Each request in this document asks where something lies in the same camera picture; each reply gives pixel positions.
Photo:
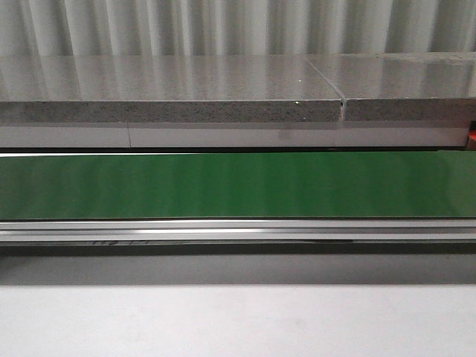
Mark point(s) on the grey speckled stone slab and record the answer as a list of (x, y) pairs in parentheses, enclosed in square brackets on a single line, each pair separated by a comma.
[(166, 89), (398, 87)]

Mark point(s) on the grey speckled stone slab right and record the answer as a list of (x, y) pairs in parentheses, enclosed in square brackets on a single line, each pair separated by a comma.
[(398, 87)]

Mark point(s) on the aluminium conveyor side rail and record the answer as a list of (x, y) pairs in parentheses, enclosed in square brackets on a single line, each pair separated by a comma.
[(222, 231)]

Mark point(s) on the white panel under slab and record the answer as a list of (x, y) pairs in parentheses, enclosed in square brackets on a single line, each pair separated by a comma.
[(195, 135)]

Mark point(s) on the green conveyor belt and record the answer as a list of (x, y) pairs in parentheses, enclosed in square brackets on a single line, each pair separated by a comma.
[(240, 185)]

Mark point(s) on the grey speckled stone slab left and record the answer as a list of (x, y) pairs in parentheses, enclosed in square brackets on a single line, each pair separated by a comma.
[(166, 89)]

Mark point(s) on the white corrugated curtain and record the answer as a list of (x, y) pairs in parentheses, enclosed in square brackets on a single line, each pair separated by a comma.
[(235, 27)]

